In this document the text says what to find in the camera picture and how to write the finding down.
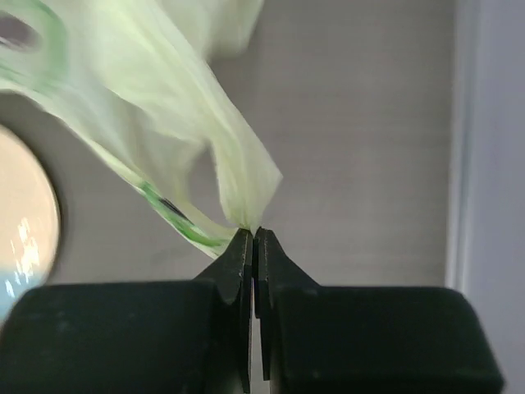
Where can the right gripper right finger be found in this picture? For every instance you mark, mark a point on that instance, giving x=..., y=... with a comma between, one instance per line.
x=365, y=339

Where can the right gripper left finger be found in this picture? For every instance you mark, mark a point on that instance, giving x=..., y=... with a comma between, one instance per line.
x=179, y=336

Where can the cream and blue ceramic plate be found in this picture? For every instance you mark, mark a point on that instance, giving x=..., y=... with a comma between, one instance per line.
x=30, y=221

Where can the green avocado print plastic bag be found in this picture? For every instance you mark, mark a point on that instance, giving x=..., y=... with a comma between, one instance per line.
x=132, y=80

